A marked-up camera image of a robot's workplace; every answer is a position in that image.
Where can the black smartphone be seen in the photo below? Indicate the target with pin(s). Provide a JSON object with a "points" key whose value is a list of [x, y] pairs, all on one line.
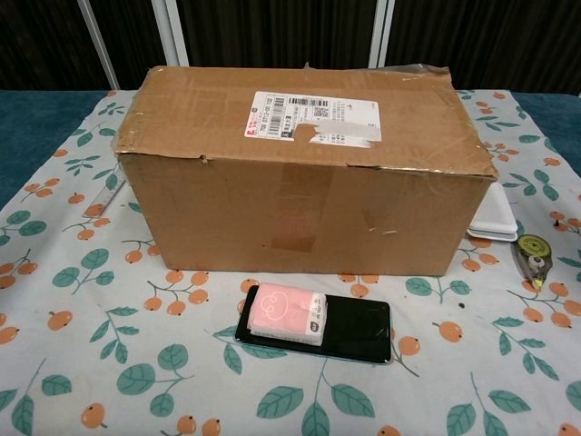
{"points": [[358, 331]]}

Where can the white plastic case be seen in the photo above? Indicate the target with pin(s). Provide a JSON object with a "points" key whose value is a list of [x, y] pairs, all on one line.
{"points": [[495, 218]]}

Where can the brown cardboard shipping box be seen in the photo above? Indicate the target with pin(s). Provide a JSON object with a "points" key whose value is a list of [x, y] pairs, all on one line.
{"points": [[295, 204]]}

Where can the pink tissue pack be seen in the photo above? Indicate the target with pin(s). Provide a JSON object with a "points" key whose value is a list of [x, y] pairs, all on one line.
{"points": [[281, 313]]}

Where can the transparent plastic ruler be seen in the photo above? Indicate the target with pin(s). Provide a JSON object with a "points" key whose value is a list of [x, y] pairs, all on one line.
{"points": [[105, 196]]}

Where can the white frame post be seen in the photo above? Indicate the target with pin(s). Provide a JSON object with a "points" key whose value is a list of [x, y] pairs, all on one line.
{"points": [[381, 32], [171, 32]]}

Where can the green correction tape dispenser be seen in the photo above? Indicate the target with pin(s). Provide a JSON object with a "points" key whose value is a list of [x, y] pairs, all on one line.
{"points": [[533, 254]]}

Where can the floral fruit print tablecloth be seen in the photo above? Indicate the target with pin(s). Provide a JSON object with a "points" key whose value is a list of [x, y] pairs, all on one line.
{"points": [[136, 399]]}

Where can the thin grey frame post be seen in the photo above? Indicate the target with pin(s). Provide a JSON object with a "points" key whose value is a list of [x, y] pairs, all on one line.
{"points": [[97, 45]]}

